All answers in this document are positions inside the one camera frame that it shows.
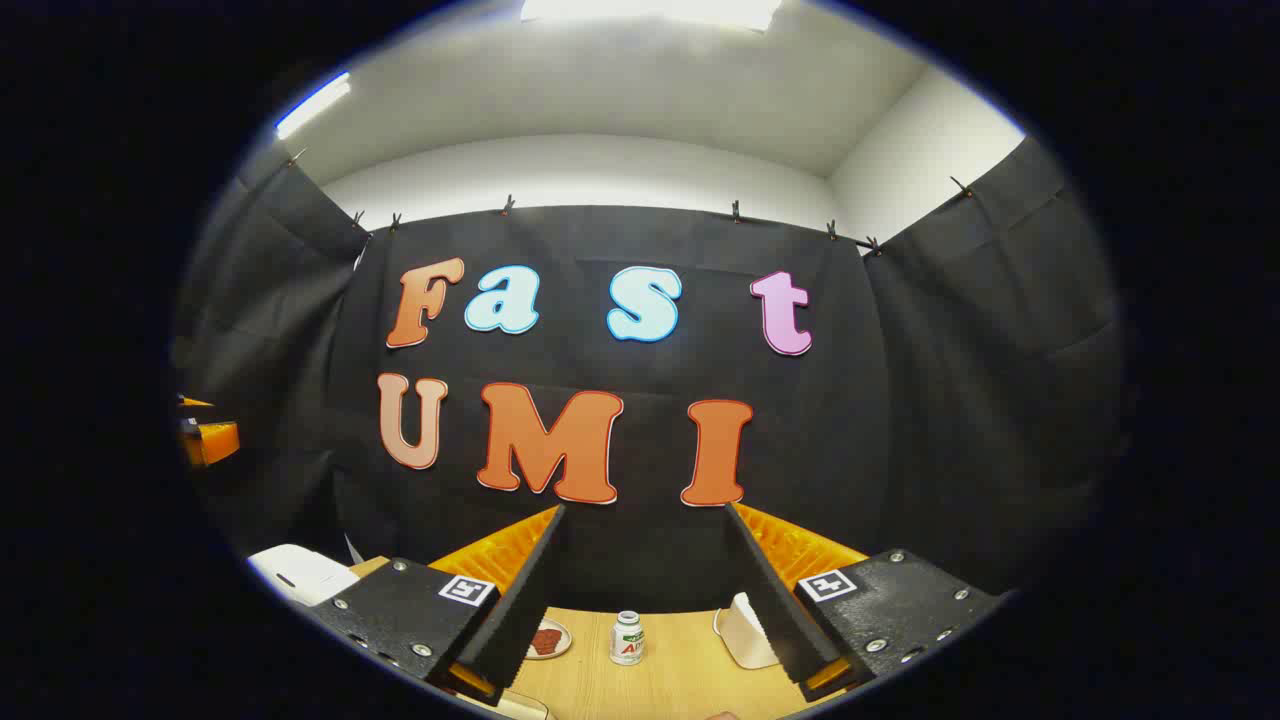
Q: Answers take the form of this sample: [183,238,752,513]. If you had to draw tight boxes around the ceiling light panel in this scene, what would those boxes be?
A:
[275,72,353,140]
[520,0,783,32]

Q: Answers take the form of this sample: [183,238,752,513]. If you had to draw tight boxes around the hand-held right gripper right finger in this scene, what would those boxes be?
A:
[724,502,1007,707]

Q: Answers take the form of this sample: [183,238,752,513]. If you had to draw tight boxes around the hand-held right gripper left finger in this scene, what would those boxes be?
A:
[308,503,568,707]

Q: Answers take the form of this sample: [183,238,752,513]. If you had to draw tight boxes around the white rice cooker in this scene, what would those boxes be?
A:
[247,544,362,607]

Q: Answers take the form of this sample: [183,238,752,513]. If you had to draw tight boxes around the white round plate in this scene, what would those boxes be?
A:
[526,618,574,661]

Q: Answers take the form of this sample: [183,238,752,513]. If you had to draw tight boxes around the white toaster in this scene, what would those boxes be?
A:
[713,592,782,670]

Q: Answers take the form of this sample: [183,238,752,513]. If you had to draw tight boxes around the white drink bottle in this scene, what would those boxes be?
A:
[610,611,646,667]

